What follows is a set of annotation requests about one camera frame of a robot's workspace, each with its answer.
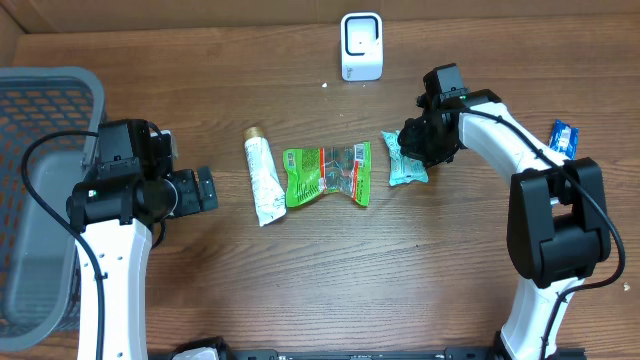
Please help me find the green snack bag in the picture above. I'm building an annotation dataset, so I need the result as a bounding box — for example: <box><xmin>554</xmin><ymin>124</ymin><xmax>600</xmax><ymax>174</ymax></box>
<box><xmin>282</xmin><ymin>141</ymin><xmax>372</xmax><ymax>208</ymax></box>

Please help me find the blue snack packet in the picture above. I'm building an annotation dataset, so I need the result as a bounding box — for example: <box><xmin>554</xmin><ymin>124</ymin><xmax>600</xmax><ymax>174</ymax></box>
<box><xmin>549</xmin><ymin>119</ymin><xmax>579</xmax><ymax>160</ymax></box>

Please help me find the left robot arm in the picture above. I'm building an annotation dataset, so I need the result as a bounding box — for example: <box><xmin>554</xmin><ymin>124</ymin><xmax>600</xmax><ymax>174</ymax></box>
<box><xmin>67</xmin><ymin>119</ymin><xmax>218</xmax><ymax>359</ymax></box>

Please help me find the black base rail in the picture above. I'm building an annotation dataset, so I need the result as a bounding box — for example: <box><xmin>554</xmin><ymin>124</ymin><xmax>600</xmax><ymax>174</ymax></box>
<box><xmin>148</xmin><ymin>336</ymin><xmax>509</xmax><ymax>360</ymax></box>

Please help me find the grey plastic shopping basket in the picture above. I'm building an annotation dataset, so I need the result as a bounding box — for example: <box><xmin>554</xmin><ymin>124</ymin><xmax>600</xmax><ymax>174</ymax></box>
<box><xmin>1</xmin><ymin>67</ymin><xmax>106</xmax><ymax>352</ymax></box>

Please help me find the mint green wipes packet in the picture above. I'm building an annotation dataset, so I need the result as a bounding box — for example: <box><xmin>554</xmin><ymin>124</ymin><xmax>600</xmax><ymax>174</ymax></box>
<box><xmin>381</xmin><ymin>130</ymin><xmax>429</xmax><ymax>186</ymax></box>

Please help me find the white tube with gold cap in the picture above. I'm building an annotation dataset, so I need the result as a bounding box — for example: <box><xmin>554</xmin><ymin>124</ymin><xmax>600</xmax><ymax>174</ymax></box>
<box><xmin>243</xmin><ymin>127</ymin><xmax>286</xmax><ymax>227</ymax></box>

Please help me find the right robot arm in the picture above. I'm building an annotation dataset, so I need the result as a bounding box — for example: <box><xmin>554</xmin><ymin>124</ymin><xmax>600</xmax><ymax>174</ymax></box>
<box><xmin>398</xmin><ymin>64</ymin><xmax>620</xmax><ymax>359</ymax></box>

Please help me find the white barcode scanner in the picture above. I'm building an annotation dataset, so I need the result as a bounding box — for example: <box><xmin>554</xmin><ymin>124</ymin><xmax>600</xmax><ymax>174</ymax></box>
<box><xmin>340</xmin><ymin>12</ymin><xmax>384</xmax><ymax>82</ymax></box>

